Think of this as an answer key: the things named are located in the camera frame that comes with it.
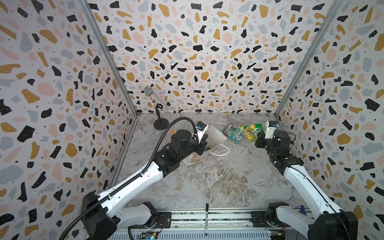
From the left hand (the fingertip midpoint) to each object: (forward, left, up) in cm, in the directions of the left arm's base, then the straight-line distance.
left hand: (208, 133), depth 69 cm
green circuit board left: (-36, +28, -33) cm, 56 cm away
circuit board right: (-37, -33, -33) cm, 59 cm away
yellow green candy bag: (+8, -24, -9) cm, 27 cm away
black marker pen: (-30, +1, -32) cm, 44 cm away
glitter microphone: (+31, +33, 0) cm, 46 cm away
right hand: (+7, -27, -7) cm, 29 cm away
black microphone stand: (+33, +33, -32) cm, 57 cm away
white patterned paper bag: (+8, -5, -14) cm, 16 cm away
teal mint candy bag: (+24, -21, -30) cm, 44 cm away
